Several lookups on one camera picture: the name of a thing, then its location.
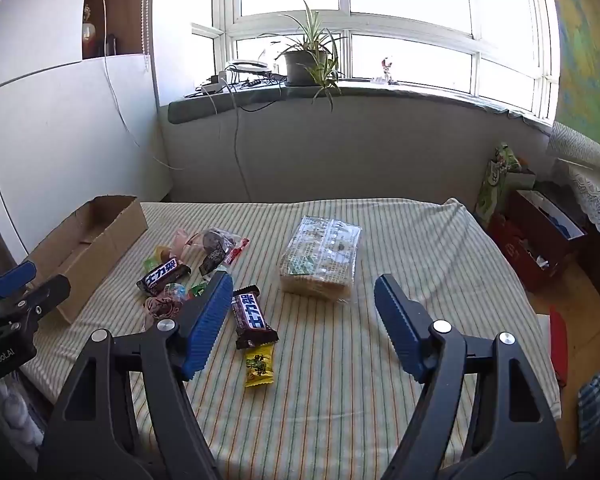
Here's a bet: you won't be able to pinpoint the clear packet with red seal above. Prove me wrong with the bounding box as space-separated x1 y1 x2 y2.
225 239 251 267

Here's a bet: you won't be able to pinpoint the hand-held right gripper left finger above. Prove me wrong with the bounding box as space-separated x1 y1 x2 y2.
35 271 236 480

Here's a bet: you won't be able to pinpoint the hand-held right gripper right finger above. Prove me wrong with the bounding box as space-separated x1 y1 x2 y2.
374 274 571 480

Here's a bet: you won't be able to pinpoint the clear-wrapped cracker package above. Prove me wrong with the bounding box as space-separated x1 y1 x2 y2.
279 216 363 303

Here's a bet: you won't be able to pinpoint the white wardrobe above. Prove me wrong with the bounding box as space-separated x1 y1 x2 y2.
0 0 173 266

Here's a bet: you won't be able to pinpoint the grey hanging cable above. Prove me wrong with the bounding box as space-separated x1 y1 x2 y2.
230 91 253 202

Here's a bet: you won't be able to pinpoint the blue checkered cloth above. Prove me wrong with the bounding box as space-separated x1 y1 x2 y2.
576 371 600 443

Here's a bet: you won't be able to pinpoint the thin white cable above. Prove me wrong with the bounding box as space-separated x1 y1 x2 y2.
99 0 183 170

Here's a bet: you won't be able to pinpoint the yellow candy packet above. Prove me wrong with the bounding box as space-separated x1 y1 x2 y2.
243 345 276 388

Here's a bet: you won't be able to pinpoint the cardboard box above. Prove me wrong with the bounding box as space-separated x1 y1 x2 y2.
22 195 149 325

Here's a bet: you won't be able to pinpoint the brown chocolate bar blue label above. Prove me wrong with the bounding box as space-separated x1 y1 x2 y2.
231 286 279 351
136 257 192 296

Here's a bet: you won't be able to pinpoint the small vase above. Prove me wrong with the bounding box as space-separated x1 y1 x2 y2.
82 5 95 58

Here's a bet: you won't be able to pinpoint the small black snack packet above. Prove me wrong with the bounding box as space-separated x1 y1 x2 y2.
198 252 226 277

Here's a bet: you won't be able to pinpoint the red open box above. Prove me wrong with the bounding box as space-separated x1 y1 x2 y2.
487 187 588 293

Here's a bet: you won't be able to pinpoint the white window frame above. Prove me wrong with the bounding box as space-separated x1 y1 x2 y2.
192 0 561 121

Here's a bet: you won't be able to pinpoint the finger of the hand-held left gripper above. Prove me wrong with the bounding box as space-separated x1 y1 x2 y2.
0 274 72 333
0 260 39 311

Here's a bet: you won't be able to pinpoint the white lace cloth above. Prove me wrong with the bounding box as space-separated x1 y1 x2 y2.
547 120 600 256

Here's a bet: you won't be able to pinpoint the clear packet with reddish contents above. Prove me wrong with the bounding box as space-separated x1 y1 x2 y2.
145 295 186 321

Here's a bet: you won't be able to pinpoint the white round device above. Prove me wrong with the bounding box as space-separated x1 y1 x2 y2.
227 59 271 78

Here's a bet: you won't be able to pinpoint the wooden wall shelf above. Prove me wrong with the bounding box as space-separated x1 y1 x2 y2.
82 0 148 61

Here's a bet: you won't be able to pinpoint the wall map poster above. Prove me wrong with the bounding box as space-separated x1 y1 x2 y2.
540 0 600 157

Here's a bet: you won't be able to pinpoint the black cables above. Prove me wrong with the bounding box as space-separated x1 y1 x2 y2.
182 72 287 111

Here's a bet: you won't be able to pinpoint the green printed bag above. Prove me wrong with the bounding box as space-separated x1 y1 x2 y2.
475 142 525 226

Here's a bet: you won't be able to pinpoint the pink packet with dark contents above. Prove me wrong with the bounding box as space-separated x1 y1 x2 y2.
172 227 241 261

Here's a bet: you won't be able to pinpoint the small figurine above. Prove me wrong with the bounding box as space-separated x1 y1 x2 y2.
377 57 398 86

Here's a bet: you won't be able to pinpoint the flat red item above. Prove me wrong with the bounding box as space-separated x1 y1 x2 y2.
547 310 570 387

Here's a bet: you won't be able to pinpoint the potted spider plant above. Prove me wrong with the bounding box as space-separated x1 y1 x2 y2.
260 0 343 111

